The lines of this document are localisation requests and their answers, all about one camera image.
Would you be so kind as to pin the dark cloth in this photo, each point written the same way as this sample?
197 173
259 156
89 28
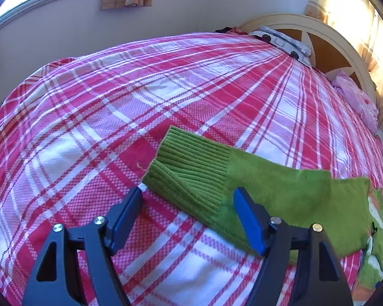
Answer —
225 30

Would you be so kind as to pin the green knitted sweater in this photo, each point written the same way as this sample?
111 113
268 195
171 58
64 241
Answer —
290 191

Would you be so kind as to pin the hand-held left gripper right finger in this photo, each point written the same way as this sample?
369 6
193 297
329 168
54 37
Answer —
247 223

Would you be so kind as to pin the red plaid bed blanket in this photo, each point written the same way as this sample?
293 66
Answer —
115 102

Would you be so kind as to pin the cream wooden headboard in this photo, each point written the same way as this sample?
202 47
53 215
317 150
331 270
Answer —
344 47

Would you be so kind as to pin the pink pillow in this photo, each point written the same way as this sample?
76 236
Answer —
357 98

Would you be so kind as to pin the white patterned pillow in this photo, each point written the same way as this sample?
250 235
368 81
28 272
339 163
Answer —
284 43

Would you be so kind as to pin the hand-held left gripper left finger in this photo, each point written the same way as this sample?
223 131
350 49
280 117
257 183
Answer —
128 216

